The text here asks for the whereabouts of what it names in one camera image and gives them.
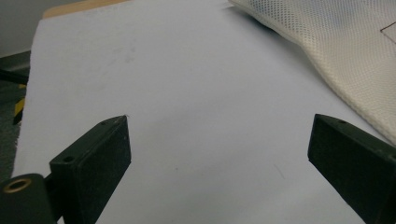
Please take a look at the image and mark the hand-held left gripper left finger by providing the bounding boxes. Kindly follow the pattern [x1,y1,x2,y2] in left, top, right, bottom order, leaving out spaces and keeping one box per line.
[49,115,133,224]

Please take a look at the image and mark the white table mat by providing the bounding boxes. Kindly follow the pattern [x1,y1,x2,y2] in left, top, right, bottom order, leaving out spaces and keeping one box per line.
[11,0,396,224]

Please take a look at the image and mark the yellow black floor tape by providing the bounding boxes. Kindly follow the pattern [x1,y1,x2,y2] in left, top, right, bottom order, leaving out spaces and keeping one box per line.
[12,96,26,125]

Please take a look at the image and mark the cream mesh laundry bag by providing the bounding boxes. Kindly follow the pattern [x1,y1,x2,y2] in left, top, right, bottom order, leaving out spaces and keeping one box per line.
[228,0,396,146]

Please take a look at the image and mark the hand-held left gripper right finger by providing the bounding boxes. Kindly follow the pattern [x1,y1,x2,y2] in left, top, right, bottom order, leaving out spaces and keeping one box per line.
[307,113,396,224]

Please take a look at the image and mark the wooden table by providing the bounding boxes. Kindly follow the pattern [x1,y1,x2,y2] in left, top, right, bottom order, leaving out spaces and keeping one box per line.
[41,0,132,20]

